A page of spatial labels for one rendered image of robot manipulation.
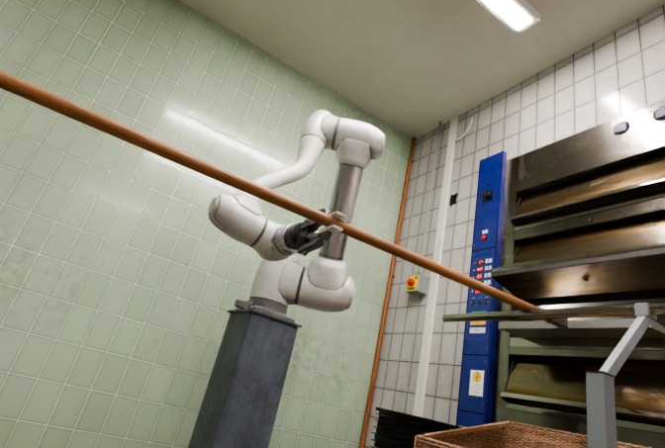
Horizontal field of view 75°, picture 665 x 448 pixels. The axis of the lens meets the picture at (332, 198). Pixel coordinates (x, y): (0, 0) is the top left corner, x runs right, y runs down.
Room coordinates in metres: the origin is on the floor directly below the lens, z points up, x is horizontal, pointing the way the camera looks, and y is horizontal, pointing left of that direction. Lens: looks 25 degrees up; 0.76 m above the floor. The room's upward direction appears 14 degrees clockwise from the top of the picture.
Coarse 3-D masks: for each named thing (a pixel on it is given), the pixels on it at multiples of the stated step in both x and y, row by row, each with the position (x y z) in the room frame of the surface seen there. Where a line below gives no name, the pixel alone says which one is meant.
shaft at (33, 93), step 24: (0, 72) 0.68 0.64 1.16; (24, 96) 0.71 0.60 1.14; (48, 96) 0.72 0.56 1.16; (96, 120) 0.76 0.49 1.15; (144, 144) 0.81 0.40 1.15; (168, 144) 0.83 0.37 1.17; (192, 168) 0.87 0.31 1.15; (216, 168) 0.88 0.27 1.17; (264, 192) 0.93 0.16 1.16; (312, 216) 1.00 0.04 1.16; (360, 240) 1.08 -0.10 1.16; (384, 240) 1.10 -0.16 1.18; (432, 264) 1.18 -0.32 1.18; (480, 288) 1.28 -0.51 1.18
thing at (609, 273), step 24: (552, 264) 1.53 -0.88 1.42; (576, 264) 1.45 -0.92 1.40; (600, 264) 1.39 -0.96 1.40; (624, 264) 1.33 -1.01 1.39; (648, 264) 1.28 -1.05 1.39; (528, 288) 1.75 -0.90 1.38; (552, 288) 1.67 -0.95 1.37; (576, 288) 1.59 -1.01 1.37; (600, 288) 1.52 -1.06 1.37; (624, 288) 1.46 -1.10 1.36; (648, 288) 1.40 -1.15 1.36
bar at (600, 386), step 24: (504, 312) 1.46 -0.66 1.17; (528, 312) 1.37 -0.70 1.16; (552, 312) 1.29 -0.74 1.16; (576, 312) 1.23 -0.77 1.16; (600, 312) 1.17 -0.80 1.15; (624, 312) 1.11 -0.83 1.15; (648, 312) 1.05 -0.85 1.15; (624, 336) 1.03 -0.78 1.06; (624, 360) 1.01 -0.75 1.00; (600, 384) 0.96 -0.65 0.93; (600, 408) 0.96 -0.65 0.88; (600, 432) 0.96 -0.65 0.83
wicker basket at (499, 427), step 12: (432, 432) 1.63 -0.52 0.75; (444, 432) 1.65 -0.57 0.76; (456, 432) 1.67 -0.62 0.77; (468, 432) 1.70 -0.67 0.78; (480, 432) 1.73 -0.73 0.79; (492, 432) 1.76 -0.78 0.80; (504, 432) 1.80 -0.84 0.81; (528, 432) 1.72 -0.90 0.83; (540, 432) 1.68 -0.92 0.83; (552, 432) 1.64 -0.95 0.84; (564, 432) 1.61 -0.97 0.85; (420, 444) 1.57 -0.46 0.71; (432, 444) 1.52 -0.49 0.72; (444, 444) 1.48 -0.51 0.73; (456, 444) 1.68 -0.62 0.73; (468, 444) 1.71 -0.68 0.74; (480, 444) 1.73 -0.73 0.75; (492, 444) 1.76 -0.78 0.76; (504, 444) 1.79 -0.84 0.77; (516, 444) 1.76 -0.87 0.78; (528, 444) 1.71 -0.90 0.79; (540, 444) 1.67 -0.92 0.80; (552, 444) 1.64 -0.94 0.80; (564, 444) 1.60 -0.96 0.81; (576, 444) 1.56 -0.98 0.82; (624, 444) 1.43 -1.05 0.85
